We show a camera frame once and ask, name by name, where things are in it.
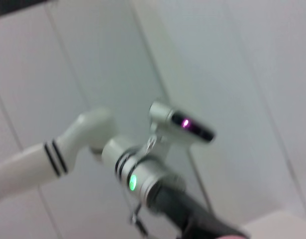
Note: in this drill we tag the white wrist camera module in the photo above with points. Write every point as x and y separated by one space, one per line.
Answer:
162 117

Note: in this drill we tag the grey robot neck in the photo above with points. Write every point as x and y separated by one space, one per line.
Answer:
160 149

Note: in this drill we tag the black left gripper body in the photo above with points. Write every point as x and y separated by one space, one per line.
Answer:
192 219

